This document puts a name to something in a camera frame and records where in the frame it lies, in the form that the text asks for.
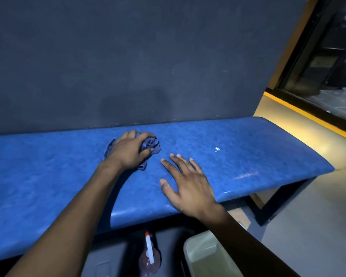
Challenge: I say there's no person's right hand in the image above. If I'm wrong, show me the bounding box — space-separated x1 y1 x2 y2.
159 154 228 220

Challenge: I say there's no blue cleaning cloth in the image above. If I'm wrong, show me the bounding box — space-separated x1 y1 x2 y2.
103 132 161 171

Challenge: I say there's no white plastic storage box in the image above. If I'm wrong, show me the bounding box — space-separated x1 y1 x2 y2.
183 229 246 277

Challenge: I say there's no pink spray bottle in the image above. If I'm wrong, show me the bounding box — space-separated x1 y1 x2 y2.
138 231 162 277

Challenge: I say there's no blue padded bench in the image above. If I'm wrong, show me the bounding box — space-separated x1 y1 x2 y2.
0 117 336 264

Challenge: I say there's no person's left forearm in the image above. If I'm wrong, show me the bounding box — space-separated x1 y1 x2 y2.
5 161 128 277

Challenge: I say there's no person's right forearm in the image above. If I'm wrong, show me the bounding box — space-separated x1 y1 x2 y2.
199 203 301 277

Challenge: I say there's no black framed glass door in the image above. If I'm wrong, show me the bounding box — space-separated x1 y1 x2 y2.
276 0 346 126

